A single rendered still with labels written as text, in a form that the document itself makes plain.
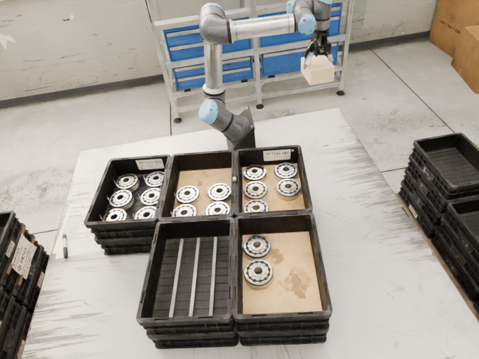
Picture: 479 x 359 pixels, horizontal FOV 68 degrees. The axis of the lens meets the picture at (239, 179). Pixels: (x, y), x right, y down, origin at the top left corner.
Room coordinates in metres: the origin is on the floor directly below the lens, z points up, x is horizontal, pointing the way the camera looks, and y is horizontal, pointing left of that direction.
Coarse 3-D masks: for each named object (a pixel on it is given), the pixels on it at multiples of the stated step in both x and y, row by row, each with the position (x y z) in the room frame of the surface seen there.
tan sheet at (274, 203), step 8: (272, 168) 1.21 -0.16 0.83; (272, 176) 1.16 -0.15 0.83; (272, 184) 1.11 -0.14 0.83; (272, 192) 1.06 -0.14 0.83; (264, 200) 1.02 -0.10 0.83; (272, 200) 1.01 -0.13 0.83; (280, 200) 1.01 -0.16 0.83; (296, 200) 0.99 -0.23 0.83; (272, 208) 0.97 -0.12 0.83; (280, 208) 0.96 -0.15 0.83; (288, 208) 0.96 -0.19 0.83; (296, 208) 0.95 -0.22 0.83; (304, 208) 0.94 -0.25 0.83
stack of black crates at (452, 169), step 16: (416, 144) 1.50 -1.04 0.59; (432, 144) 1.53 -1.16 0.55; (448, 144) 1.54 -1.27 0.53; (464, 144) 1.49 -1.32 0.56; (416, 160) 1.47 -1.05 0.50; (432, 160) 1.46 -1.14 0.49; (448, 160) 1.44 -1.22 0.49; (464, 160) 1.42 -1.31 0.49; (416, 176) 1.43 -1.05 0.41; (432, 176) 1.30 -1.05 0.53; (448, 176) 1.32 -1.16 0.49; (464, 176) 1.30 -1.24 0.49; (400, 192) 1.52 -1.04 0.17; (416, 192) 1.38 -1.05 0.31; (432, 192) 1.26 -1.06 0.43; (448, 192) 1.16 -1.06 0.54; (464, 192) 1.15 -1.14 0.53; (416, 208) 1.33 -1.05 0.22; (432, 208) 1.21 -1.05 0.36; (432, 224) 1.17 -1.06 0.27
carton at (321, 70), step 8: (312, 56) 1.70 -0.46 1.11; (320, 56) 1.69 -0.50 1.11; (312, 64) 1.62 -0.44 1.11; (320, 64) 1.61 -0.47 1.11; (328, 64) 1.60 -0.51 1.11; (304, 72) 1.64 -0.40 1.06; (312, 72) 1.55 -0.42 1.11; (320, 72) 1.55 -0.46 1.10; (328, 72) 1.56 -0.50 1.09; (312, 80) 1.55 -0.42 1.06; (320, 80) 1.55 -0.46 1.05; (328, 80) 1.56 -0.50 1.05
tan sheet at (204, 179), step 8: (224, 168) 1.26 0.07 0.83; (184, 176) 1.24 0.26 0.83; (192, 176) 1.23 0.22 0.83; (200, 176) 1.23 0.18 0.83; (208, 176) 1.22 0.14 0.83; (216, 176) 1.21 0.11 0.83; (224, 176) 1.20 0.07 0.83; (184, 184) 1.18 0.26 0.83; (192, 184) 1.17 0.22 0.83; (200, 184) 1.17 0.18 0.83; (208, 184) 1.16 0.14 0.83; (200, 192) 1.12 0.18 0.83; (176, 200) 1.09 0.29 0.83; (200, 200) 1.07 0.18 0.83; (208, 200) 1.06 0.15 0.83; (200, 208) 1.02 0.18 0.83
